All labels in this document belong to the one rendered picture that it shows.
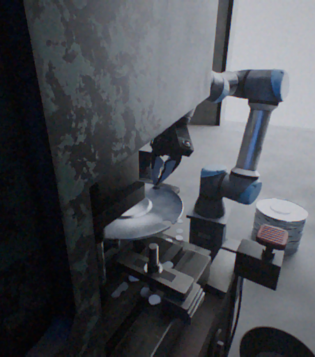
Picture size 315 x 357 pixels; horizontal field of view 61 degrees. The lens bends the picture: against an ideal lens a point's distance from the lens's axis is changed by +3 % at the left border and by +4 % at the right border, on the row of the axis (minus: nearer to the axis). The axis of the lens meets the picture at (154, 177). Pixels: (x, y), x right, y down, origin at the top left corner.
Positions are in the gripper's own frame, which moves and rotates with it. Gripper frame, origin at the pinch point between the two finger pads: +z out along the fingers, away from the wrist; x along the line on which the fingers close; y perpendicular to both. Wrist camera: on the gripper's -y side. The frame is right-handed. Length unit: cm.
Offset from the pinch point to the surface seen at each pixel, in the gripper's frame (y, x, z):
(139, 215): -14.6, 7.9, 4.0
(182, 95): -30.2, 13.8, -24.3
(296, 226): 40, -111, 24
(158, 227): -20.2, 4.9, 3.1
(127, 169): -20.0, 15.4, -8.5
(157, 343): -39.3, 7.7, 12.3
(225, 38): 386, -194, -138
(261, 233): -25.3, -17.2, -2.1
